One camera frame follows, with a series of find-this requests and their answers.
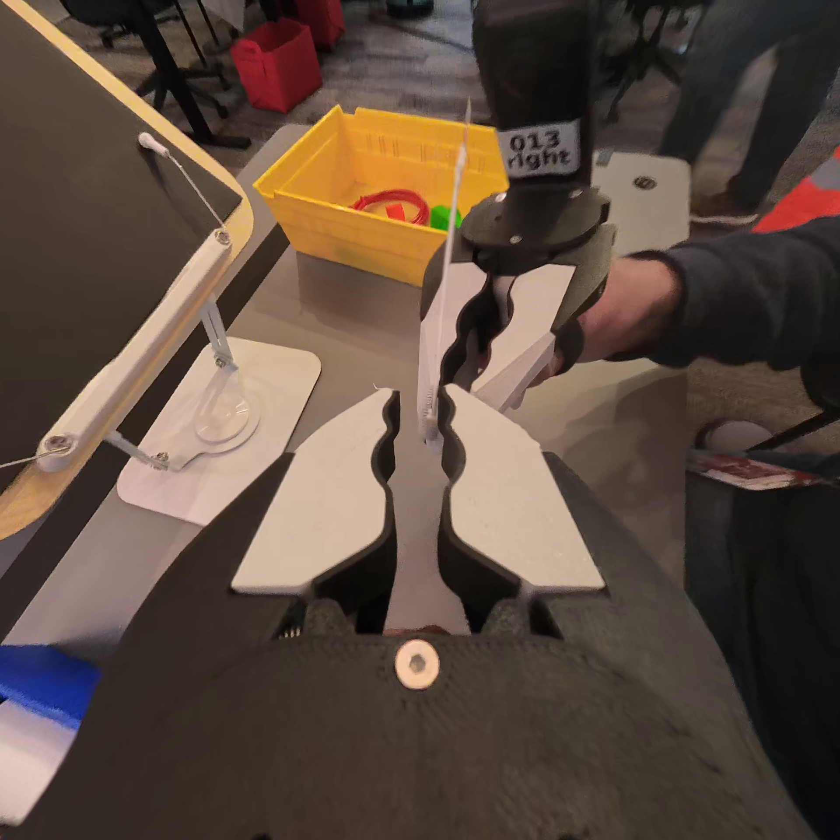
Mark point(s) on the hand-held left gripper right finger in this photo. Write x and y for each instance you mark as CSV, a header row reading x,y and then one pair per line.
x,y
518,512

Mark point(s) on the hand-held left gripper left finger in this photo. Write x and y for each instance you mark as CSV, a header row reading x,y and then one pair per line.
x,y
315,512

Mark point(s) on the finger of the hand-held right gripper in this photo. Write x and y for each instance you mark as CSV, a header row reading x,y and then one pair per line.
x,y
436,295
531,315

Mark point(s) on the yellow plastic bin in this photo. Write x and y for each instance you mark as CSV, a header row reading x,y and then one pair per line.
x,y
315,216

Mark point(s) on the person's right forearm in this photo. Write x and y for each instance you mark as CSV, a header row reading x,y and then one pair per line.
x,y
754,295

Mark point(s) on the person's right hand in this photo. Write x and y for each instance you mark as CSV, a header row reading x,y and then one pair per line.
x,y
630,308

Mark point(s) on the green plastic block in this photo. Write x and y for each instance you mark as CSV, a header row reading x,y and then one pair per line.
x,y
445,218

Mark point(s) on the small red plastic piece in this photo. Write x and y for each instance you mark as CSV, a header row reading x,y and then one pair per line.
x,y
395,212

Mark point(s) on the black table grommet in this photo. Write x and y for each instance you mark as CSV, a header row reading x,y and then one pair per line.
x,y
644,183

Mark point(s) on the red fabric bin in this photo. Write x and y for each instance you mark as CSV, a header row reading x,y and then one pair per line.
x,y
275,65
321,19

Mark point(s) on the person's white shoe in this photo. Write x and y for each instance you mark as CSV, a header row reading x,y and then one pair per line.
x,y
735,436

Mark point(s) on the person's dark trousers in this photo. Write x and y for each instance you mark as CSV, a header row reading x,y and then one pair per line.
x,y
774,623

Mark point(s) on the striped orange traffic cone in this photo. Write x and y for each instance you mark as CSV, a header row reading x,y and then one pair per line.
x,y
800,197

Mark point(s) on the dark blue bag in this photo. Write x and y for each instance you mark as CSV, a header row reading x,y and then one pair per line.
x,y
39,682

